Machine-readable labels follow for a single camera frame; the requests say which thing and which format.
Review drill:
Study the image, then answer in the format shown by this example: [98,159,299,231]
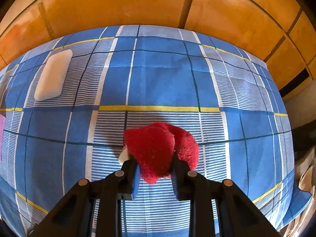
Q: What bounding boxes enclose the white sponge block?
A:
[34,49,73,101]

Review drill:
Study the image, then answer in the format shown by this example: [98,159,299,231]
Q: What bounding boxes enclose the red fuzzy sock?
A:
[118,122,199,184]

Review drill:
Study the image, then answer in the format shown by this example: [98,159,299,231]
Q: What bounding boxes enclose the wooden wardrobe wall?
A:
[1,0,315,99]

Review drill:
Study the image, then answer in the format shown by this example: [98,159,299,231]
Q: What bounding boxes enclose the purple cardboard box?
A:
[0,115,6,161]

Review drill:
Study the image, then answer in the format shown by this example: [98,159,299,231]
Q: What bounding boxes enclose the blue plaid bed sheet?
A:
[1,25,311,236]

